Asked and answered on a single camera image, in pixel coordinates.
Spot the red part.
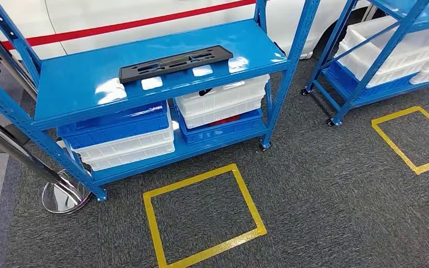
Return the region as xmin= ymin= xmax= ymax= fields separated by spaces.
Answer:
xmin=208 ymin=115 xmax=242 ymax=127

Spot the white vehicle with red stripe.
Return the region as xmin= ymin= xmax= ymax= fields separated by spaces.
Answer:
xmin=0 ymin=0 xmax=379 ymax=68

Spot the yellow floor tape square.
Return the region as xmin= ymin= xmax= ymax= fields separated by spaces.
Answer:
xmin=143 ymin=164 xmax=268 ymax=268
xmin=371 ymin=106 xmax=429 ymax=176

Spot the black plastic panel part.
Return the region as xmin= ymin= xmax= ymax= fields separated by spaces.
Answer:
xmin=119 ymin=45 xmax=234 ymax=84

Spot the blue metal shelf rack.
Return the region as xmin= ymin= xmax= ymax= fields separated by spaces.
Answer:
xmin=301 ymin=0 xmax=429 ymax=128
xmin=0 ymin=0 xmax=324 ymax=202

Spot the blue plastic bin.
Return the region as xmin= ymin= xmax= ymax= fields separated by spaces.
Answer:
xmin=56 ymin=100 xmax=171 ymax=151
xmin=175 ymin=107 xmax=265 ymax=145
xmin=326 ymin=61 xmax=418 ymax=100

